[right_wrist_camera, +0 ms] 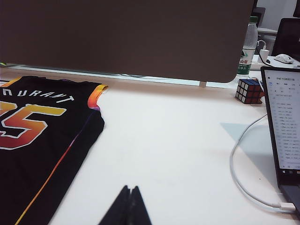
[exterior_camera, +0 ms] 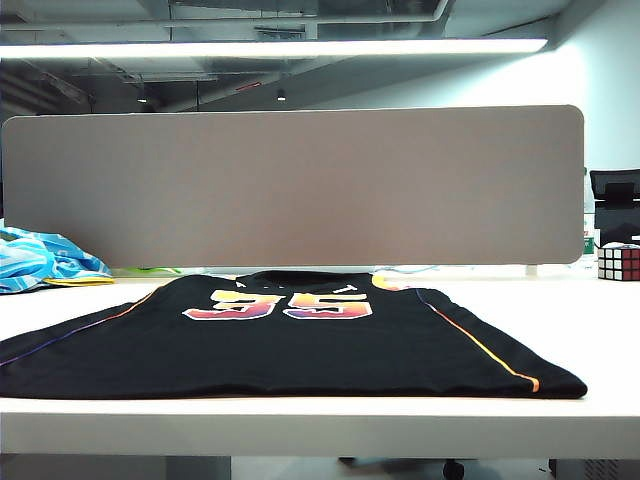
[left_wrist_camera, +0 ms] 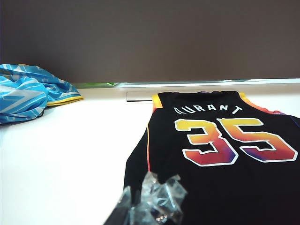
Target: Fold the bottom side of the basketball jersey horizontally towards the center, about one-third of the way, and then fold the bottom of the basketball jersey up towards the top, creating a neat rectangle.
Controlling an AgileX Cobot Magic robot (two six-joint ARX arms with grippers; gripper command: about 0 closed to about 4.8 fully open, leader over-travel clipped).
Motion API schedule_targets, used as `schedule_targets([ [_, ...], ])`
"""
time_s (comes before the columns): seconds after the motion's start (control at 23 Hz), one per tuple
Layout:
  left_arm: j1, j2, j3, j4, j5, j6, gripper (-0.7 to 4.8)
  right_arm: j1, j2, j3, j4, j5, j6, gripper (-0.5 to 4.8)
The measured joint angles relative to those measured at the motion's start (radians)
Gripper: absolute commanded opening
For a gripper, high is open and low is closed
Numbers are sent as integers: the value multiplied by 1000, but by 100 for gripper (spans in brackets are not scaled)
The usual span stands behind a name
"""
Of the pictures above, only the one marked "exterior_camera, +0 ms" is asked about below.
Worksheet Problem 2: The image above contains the black basketball jersey number 35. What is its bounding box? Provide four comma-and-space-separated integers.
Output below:
0, 269, 588, 400

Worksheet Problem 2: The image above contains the brown-grey desk divider panel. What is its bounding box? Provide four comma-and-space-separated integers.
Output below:
1, 104, 586, 270

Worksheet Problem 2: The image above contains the green flat item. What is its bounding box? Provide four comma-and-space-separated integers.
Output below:
112, 265, 184, 277

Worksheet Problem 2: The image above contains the long linear ceiling light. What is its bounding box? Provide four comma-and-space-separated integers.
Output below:
0, 38, 550, 61

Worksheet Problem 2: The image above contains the yellow flat item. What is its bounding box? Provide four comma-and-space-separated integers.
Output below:
43, 275, 116, 288

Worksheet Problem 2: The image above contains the black office chair base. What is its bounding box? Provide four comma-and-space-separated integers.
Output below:
338, 455, 467, 480

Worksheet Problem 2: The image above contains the white box green label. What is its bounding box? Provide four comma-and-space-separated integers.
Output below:
581, 213, 602, 267

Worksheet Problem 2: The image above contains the blue patterned cloth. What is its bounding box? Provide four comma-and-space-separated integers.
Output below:
0, 225, 114, 295

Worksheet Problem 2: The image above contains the black mesh office chair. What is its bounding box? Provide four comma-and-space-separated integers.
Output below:
589, 168, 640, 247

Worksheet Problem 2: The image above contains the Rubik's cube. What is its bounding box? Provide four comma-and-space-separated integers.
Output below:
596, 243, 640, 282

